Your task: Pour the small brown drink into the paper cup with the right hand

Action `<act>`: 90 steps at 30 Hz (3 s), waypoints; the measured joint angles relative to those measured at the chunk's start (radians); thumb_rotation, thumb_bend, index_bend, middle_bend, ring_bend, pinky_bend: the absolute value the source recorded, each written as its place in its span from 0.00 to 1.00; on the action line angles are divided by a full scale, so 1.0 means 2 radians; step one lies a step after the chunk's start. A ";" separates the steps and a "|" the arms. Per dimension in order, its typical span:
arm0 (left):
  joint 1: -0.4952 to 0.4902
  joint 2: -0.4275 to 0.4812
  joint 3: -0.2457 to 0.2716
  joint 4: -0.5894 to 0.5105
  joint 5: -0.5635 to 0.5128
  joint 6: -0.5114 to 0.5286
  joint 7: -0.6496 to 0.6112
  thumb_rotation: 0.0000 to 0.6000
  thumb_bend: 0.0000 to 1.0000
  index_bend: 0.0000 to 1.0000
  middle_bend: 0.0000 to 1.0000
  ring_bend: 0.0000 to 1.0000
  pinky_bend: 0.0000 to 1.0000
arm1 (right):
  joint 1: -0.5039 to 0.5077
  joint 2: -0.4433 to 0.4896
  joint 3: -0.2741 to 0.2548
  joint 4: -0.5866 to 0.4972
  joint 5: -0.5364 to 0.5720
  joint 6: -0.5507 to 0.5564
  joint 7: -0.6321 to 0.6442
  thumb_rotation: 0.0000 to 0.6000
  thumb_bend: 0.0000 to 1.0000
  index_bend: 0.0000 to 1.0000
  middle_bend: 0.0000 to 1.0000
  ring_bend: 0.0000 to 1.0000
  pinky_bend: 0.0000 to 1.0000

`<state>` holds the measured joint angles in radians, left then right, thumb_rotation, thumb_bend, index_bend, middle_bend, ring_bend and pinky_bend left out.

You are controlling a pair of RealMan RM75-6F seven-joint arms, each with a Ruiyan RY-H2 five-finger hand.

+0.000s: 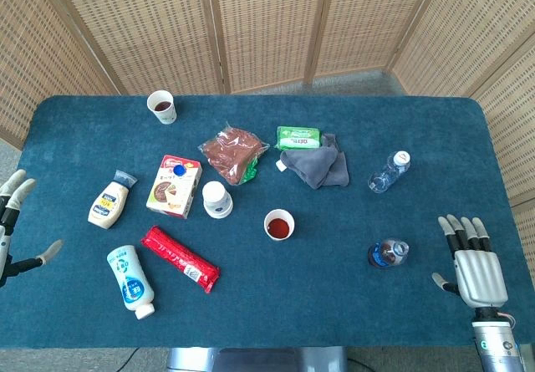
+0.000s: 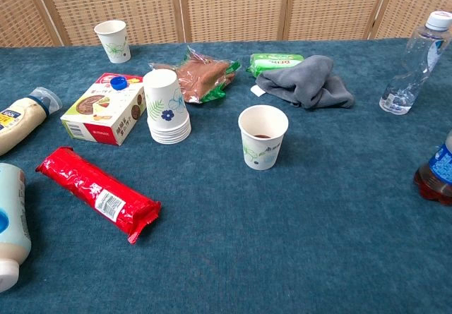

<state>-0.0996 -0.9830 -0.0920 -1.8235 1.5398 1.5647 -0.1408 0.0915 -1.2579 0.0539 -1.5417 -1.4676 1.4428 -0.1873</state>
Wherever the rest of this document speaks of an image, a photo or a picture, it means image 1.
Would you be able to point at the woven wooden folding screen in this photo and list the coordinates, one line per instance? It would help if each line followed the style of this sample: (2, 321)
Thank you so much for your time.
(267, 25)

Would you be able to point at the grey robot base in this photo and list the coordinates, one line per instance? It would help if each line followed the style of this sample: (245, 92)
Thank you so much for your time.
(259, 360)

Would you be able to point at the white blue-label squeeze bottle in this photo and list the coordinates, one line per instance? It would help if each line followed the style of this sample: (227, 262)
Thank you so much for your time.
(131, 284)

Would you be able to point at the paper cup green flower print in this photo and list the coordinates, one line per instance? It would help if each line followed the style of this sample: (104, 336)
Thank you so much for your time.
(164, 108)

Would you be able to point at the biscuit box with pie picture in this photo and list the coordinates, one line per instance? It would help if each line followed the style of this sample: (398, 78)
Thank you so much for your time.
(171, 196)

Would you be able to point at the paper cup with cola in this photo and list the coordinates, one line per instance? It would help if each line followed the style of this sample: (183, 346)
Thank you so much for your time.
(278, 226)

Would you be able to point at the stack of upturned paper cups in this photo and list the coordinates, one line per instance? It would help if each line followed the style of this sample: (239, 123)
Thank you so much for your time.
(217, 200)

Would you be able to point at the mayonnaise squeeze bottle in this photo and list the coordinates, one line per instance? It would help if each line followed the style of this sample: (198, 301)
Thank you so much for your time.
(108, 205)

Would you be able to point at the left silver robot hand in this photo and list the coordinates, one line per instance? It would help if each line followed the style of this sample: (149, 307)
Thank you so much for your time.
(18, 192)

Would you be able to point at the clear water bottle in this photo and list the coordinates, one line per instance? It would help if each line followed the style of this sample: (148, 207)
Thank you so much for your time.
(386, 175)

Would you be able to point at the blue felt table cover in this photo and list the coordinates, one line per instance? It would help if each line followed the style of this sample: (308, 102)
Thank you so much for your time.
(292, 297)

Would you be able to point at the red biscuit pack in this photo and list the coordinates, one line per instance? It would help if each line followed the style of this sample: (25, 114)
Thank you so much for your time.
(179, 259)

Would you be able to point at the green tissue pack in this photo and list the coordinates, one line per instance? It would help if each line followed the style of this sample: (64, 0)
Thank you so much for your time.
(297, 139)

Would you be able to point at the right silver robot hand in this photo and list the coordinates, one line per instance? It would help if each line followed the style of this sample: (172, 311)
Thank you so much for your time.
(480, 273)

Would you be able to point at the grey cloth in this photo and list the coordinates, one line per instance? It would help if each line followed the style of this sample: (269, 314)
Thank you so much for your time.
(317, 167)

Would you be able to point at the brown bread in clear bag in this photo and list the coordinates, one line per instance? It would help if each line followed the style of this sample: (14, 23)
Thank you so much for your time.
(232, 154)

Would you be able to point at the blue bottle cap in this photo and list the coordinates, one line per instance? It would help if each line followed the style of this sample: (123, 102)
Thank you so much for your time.
(179, 170)

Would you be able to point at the dark soda bottle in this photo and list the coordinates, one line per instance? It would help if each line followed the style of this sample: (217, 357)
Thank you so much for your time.
(386, 254)

